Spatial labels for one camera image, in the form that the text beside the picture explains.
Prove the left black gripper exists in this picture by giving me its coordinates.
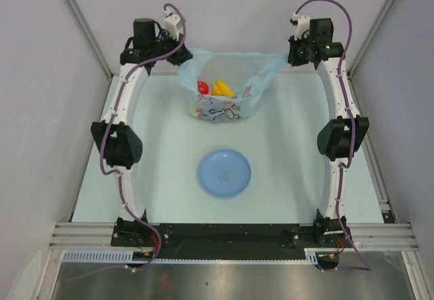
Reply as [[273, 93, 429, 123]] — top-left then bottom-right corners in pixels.
[[151, 30, 193, 67]]

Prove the light blue printed plastic bag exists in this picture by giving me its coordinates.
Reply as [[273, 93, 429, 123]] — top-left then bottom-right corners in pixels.
[[178, 49, 288, 124]]

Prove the yellow fake banana bunch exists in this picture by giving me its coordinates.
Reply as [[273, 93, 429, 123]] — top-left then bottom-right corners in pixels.
[[212, 80, 235, 98]]

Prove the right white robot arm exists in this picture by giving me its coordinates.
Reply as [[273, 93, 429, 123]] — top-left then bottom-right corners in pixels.
[[288, 14, 370, 246]]

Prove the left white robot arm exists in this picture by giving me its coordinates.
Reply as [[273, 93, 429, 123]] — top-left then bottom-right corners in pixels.
[[91, 13, 193, 246]]

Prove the red fake fruit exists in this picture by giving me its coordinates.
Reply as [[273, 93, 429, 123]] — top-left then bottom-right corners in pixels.
[[197, 80, 210, 94]]

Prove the blue plastic plate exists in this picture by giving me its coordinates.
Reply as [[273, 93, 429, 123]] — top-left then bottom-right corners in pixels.
[[197, 149, 252, 199]]

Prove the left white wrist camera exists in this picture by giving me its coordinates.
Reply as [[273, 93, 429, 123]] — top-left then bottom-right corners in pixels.
[[163, 10, 184, 41]]

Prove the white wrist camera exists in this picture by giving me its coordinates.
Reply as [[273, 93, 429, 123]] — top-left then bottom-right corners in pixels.
[[163, 10, 184, 41], [290, 12, 311, 40]]

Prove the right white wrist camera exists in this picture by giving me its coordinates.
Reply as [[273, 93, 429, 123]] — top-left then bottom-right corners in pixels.
[[290, 12, 311, 40]]

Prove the aluminium corner post right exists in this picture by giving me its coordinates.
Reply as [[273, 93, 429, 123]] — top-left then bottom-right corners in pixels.
[[347, 0, 396, 79]]

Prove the aluminium corner post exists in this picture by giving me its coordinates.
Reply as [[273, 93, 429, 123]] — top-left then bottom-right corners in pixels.
[[347, 0, 396, 79], [64, 0, 113, 80]]

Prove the aluminium corner post left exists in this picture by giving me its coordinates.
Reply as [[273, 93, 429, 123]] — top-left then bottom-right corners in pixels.
[[64, 0, 113, 80]]

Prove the aluminium right side rail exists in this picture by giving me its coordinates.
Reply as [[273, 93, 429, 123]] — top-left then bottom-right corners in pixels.
[[341, 72, 396, 225]]

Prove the aluminium rail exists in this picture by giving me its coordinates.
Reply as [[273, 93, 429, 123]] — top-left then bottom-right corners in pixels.
[[49, 223, 419, 251], [341, 72, 396, 225]]

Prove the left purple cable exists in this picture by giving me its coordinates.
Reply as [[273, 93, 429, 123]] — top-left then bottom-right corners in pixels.
[[64, 3, 187, 280]]

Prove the aluminium front rail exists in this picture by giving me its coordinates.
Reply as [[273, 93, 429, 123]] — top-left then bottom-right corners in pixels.
[[49, 223, 419, 251]]

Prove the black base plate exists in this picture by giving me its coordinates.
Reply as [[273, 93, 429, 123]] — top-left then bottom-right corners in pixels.
[[111, 219, 351, 266]]

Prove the white slotted cable duct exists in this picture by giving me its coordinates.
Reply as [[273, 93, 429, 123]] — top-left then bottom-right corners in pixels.
[[62, 250, 318, 265]]

